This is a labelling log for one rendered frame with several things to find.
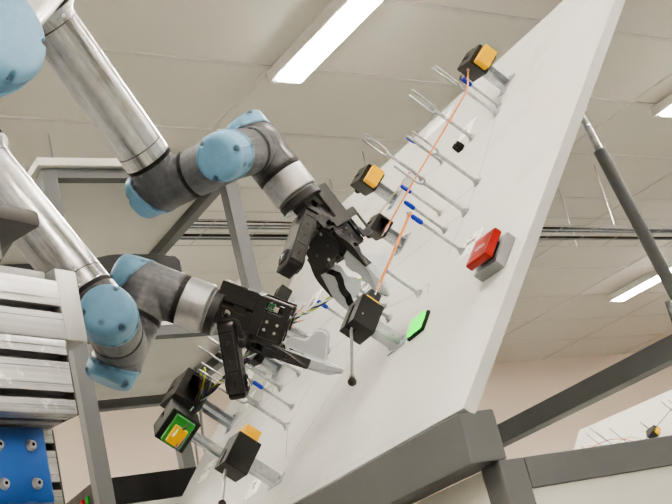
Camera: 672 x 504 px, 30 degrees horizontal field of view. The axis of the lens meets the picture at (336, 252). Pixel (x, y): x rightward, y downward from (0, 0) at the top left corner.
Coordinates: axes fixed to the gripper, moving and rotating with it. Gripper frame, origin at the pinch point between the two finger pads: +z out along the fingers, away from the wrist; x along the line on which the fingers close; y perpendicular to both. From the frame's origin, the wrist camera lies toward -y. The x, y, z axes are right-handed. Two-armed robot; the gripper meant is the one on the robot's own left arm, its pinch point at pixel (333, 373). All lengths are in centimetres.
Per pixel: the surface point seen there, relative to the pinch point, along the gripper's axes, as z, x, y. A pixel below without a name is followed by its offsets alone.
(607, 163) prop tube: 30, 28, 45
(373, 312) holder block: 2.3, 7.2, 9.9
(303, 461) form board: 0.2, 15.1, -16.7
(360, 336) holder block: 1.8, 6.5, 5.8
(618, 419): 139, 492, -30
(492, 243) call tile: 14.4, -9.5, 25.7
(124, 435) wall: -155, 794, -205
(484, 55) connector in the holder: 4, 42, 57
